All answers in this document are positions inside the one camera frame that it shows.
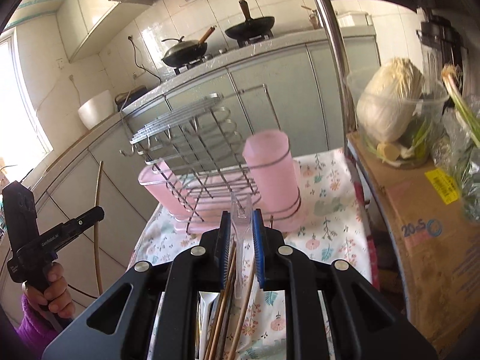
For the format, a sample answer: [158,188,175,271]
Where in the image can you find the cardboard box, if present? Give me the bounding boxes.
[347,133,479,359]

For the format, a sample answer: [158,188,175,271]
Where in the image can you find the white rice cooker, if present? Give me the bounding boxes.
[77,90,115,130]

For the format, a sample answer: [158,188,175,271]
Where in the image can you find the green onions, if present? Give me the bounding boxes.
[441,64,479,224]

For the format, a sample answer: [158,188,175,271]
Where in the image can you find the open black frying pan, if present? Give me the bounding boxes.
[224,0,275,41]

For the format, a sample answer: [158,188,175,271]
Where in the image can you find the steel shelf pole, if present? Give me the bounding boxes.
[313,0,356,160]

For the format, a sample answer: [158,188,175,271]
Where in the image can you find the floral animal print cloth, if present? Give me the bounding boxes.
[130,149,379,359]

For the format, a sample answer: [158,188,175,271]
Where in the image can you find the napa cabbage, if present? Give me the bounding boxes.
[356,58,425,143]

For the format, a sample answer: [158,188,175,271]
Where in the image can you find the dark wooden chopstick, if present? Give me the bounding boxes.
[204,242,237,360]

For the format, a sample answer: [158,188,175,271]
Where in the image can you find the left hand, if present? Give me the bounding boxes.
[22,262,76,319]

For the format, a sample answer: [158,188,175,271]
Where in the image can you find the pink wire utensil rack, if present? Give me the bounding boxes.
[129,93,304,234]

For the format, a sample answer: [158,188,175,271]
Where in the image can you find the lidded black wok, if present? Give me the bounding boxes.
[162,26,216,68]

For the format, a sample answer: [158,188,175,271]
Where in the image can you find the black blender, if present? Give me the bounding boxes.
[416,16,468,95]

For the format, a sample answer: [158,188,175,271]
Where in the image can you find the clear plastic container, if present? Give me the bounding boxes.
[346,60,448,169]

